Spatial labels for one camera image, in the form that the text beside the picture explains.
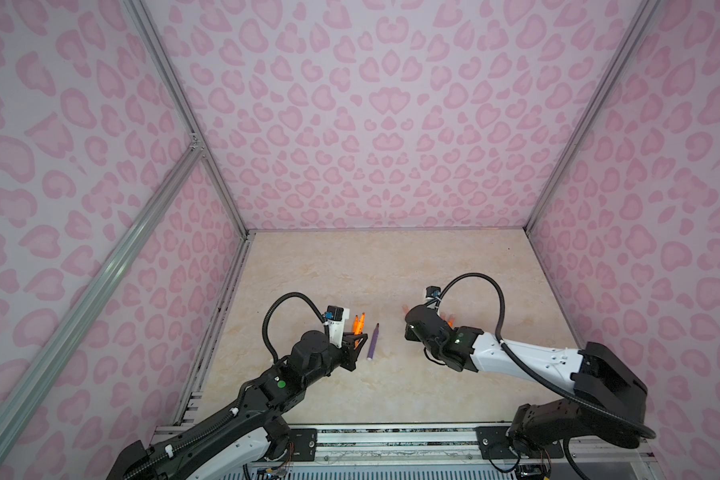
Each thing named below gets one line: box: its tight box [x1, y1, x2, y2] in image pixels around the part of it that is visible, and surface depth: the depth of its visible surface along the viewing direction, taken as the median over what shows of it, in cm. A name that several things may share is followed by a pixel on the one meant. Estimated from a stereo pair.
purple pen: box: [366, 323, 380, 361], surface depth 92 cm
